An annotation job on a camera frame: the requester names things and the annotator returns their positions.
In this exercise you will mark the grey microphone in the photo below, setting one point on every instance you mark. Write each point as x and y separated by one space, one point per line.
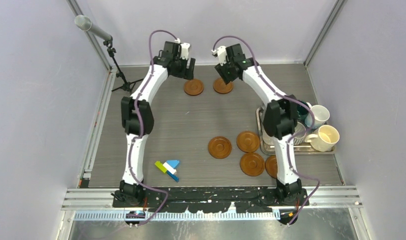
85 24

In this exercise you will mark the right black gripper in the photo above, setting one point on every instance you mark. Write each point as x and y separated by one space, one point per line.
220 69

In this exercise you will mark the ribbed grey cup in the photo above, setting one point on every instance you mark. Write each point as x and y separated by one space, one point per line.
300 134

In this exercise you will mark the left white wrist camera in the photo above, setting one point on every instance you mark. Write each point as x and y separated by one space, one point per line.
184 50

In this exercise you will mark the black microphone tripod stand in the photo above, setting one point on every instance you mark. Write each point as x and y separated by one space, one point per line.
127 86

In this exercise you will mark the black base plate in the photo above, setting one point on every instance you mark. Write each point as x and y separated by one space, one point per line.
250 199

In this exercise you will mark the aluminium frame rail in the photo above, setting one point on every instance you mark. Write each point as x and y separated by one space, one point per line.
95 204

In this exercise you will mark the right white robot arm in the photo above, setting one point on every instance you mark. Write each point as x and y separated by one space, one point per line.
279 121

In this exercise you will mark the coloured toy brick stack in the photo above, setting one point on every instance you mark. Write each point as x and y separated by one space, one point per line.
169 167

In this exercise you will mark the ribbed clear glass cup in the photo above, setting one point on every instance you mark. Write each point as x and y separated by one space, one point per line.
268 140

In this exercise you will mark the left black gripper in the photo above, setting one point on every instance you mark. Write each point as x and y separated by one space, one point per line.
186 73

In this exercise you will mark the white mug blue outside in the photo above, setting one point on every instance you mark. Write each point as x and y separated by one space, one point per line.
321 116

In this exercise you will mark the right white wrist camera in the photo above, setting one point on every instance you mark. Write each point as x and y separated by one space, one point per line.
221 54

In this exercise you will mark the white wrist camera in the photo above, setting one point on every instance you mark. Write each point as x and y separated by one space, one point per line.
184 50
221 54

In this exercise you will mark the metal tray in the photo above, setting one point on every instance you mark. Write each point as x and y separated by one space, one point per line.
268 148

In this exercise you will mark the dark teal mug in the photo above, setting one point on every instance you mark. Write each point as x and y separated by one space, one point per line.
302 111

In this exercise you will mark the cream mug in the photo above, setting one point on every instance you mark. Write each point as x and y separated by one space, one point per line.
324 138

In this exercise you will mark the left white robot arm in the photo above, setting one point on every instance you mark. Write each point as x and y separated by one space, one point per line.
137 117

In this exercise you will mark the wooden coaster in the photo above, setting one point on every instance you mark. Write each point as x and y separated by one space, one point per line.
221 87
248 141
271 166
252 164
219 147
193 87

